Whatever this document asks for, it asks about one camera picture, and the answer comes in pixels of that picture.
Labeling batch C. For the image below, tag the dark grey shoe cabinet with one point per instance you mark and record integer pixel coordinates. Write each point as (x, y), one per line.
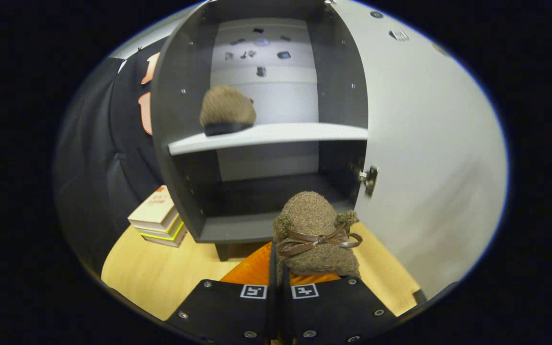
(185, 120)

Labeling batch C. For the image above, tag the brown fuzzy shoe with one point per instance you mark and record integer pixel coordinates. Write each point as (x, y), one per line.
(225, 108)
(312, 215)

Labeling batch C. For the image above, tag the white-edged book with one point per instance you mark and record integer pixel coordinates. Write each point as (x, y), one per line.
(168, 242)

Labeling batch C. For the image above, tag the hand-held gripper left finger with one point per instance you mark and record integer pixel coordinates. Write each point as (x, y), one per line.
(228, 311)

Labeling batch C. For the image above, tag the yellow-edged book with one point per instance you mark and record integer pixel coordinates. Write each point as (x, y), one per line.
(161, 235)

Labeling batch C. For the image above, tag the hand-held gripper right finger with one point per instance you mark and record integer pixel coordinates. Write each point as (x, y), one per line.
(333, 311)

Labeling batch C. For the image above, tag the metal door hinge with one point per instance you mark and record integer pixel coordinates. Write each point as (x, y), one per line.
(371, 179)

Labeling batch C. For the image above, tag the black backdrop cloth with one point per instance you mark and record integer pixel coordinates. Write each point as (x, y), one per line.
(94, 143)

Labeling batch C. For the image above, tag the beige shoe cabinet door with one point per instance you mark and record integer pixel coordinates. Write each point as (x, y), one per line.
(424, 167)

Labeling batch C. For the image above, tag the beige cover book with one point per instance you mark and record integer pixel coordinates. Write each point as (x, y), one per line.
(154, 208)

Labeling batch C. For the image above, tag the light grey cabinet shelf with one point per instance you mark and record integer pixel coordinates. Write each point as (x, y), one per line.
(266, 134)

